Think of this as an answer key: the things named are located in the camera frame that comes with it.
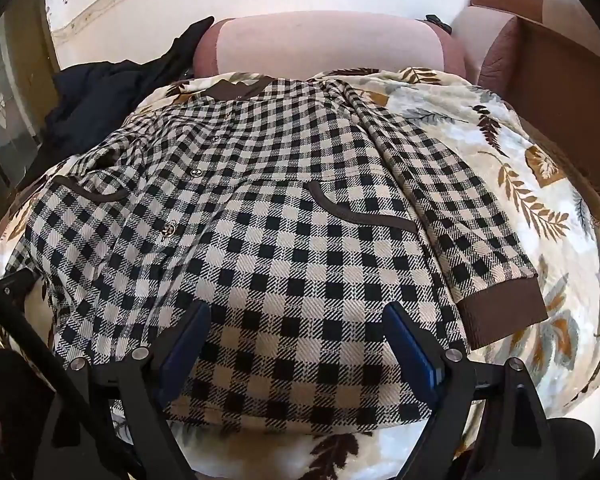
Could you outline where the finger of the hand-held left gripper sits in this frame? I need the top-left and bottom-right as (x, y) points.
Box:
(0, 267), (148, 480)

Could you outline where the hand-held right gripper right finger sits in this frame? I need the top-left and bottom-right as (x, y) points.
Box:
(382, 301), (557, 480)

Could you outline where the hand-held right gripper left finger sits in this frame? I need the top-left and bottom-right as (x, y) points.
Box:
(36, 301), (214, 480)

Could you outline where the checkered jacket with brown trim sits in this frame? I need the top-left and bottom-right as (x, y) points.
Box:
(5, 76), (550, 436)

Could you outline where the glass panel door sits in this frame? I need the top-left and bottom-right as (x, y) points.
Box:
(0, 0), (63, 193)

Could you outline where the leaf print blanket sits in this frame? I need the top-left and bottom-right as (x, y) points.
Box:
(0, 66), (600, 480)

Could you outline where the dark navy garment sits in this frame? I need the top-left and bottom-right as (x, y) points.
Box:
(42, 15), (216, 153)

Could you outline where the brown cardboard box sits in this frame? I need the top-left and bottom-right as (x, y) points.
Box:
(500, 15), (600, 266)

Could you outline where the pink and brown sofa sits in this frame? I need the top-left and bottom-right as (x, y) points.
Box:
(192, 0), (600, 106)

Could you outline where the small black object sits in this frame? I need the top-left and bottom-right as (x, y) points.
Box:
(422, 13), (453, 35)

